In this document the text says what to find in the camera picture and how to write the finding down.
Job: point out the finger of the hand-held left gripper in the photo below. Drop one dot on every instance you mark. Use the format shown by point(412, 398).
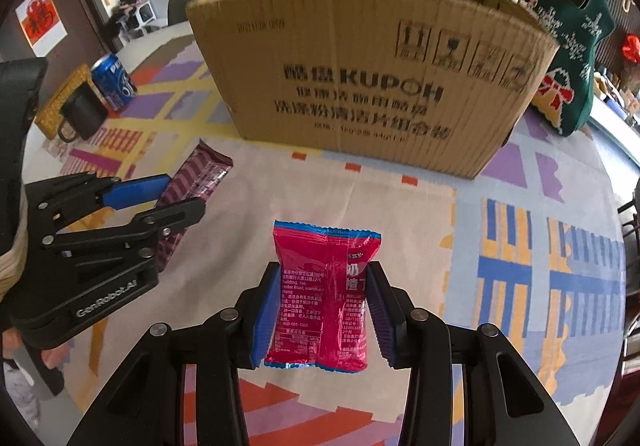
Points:
point(175, 216)
point(140, 190)

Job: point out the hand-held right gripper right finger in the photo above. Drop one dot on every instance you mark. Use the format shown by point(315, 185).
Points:
point(385, 326)

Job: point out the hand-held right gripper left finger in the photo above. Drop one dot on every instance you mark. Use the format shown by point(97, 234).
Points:
point(265, 321)

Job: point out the purple snack bar packet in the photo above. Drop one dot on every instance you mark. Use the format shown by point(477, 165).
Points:
point(200, 171)

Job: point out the pink snack packet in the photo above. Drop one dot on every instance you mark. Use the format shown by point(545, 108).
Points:
point(320, 286)

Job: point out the brown cardboard box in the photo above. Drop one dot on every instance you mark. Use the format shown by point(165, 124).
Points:
point(350, 76)

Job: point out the person's left hand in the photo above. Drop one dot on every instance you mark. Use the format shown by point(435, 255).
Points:
point(52, 358)

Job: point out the black mug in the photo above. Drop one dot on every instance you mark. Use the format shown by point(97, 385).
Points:
point(85, 113)

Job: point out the blue soda can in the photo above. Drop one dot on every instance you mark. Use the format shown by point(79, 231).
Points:
point(112, 81)

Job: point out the yellow woven tissue box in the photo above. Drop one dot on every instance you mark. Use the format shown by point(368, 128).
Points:
point(52, 113)

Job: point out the white storage rack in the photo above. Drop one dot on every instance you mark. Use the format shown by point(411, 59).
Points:
point(147, 16)

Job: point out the black bag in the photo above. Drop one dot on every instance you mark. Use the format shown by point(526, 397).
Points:
point(122, 11)

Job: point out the dark grey dining chair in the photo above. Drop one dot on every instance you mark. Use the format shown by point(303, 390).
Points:
point(180, 6)

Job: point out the red paper door poster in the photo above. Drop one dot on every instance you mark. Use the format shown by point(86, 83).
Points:
point(40, 16)

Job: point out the white low cabinet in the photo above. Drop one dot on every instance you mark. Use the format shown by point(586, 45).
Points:
point(620, 106)

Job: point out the green knitted christmas stocking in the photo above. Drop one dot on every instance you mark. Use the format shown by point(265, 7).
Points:
point(575, 51)

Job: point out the red bow balloon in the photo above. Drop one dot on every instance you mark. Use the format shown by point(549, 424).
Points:
point(631, 48)

